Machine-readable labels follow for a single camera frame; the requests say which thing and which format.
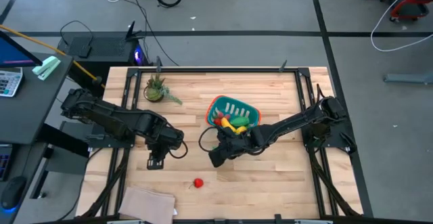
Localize black computer mouse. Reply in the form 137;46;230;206
0;175;28;212

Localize yellow hose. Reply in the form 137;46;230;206
0;24;106;89

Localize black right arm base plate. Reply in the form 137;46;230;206
300;120;357;150

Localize black computer tower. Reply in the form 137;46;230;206
56;34;146;83

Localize grey desk calculator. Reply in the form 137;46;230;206
0;66;24;98

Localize black wifi antennas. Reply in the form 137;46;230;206
125;20;143;43

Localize black aluminium table frame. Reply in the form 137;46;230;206
79;66;365;220

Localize large red toy strawberry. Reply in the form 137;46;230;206
188;177;205;189

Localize black keyboard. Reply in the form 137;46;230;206
0;144;14;181

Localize grey metal foot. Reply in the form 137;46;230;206
383;71;433;85

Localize small black box with cable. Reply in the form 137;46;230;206
77;44;93;59

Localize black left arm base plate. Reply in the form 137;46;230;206
89;121;137;150

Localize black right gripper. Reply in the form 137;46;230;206
208;129;262;169

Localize beige folded cloth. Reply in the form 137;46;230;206
118;184;177;224

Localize long black floor cable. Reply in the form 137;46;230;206
127;0;181;68

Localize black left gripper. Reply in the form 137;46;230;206
145;132;185;171

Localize computer monitor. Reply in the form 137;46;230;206
0;30;44;68

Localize mint green stapler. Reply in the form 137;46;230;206
31;55;62;81

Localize smooth green toy vegetable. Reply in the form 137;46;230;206
229;116;250;128

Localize small potted succulent plant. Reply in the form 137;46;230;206
143;74;183;106

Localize teal basket with orange rim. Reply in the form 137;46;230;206
204;95;263;136

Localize long white floor cable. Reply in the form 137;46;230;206
369;0;433;53

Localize black desk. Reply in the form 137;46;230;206
0;51;91;224

